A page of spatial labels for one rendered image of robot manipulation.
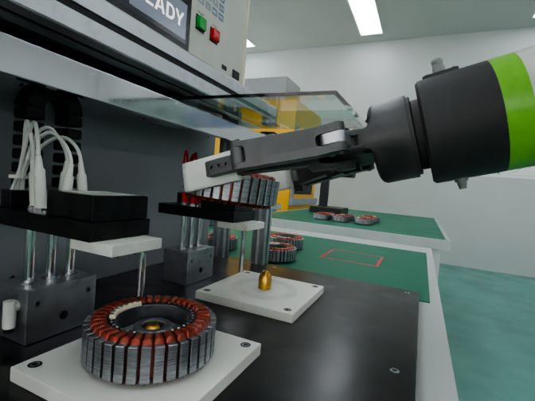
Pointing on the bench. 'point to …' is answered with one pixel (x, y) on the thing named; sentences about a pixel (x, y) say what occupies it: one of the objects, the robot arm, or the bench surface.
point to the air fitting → (9, 307)
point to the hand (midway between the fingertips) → (231, 180)
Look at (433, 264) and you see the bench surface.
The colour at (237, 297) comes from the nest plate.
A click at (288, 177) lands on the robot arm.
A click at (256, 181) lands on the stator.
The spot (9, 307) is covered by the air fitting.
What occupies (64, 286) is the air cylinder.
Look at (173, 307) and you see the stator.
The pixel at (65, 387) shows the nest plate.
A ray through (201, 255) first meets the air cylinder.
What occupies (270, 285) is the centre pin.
